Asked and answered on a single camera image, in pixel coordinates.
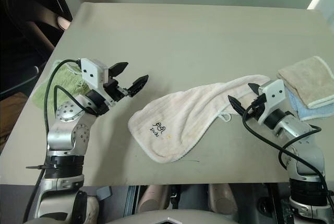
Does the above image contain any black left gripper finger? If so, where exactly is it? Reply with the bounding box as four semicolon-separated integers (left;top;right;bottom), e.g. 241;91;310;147
127;74;149;97
108;62;129;78

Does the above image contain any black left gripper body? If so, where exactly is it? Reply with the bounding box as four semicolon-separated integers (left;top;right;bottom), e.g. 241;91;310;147
103;76;131;102

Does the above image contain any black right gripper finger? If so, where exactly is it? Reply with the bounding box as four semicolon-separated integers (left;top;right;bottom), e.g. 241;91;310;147
227;95;247;116
247;82;261;96

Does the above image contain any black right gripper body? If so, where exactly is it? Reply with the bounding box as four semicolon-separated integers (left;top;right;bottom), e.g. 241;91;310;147
246;93;267;116

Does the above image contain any light blue folded towel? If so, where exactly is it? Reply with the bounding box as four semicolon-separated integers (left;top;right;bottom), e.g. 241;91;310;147
285;88;334;121

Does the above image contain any pale pink embroidered towel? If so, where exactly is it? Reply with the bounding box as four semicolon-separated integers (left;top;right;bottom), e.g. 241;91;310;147
127;74;271;164

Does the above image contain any beige folded towel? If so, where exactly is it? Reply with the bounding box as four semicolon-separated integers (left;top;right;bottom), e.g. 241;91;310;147
277;55;334;110

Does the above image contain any green towel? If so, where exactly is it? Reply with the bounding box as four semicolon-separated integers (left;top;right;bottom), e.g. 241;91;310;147
31;59;89;110

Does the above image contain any pale pink rounded object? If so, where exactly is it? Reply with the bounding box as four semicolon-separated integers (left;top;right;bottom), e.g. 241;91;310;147
57;16;73;30

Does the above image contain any beige rounded robot leg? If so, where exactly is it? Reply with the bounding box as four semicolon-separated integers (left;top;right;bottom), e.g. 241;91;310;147
208;183;237;209
137;184;171;213

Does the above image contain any black chair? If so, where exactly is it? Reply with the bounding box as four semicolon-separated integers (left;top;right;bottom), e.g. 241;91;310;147
0;0;74;68

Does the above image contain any grey robot torso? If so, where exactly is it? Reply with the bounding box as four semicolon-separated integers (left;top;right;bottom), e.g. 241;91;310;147
111;208;228;224

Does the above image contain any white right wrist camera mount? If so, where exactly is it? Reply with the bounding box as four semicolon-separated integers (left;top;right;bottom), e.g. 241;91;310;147
257;78;285;126

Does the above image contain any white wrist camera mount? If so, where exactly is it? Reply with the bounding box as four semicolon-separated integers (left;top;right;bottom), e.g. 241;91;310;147
79;57;109;89
257;78;285;126

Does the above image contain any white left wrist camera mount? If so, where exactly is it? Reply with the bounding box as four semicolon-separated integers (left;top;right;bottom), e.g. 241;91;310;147
79;57;109;89

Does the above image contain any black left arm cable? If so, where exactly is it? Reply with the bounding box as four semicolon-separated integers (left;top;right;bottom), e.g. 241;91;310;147
22;58;91;223

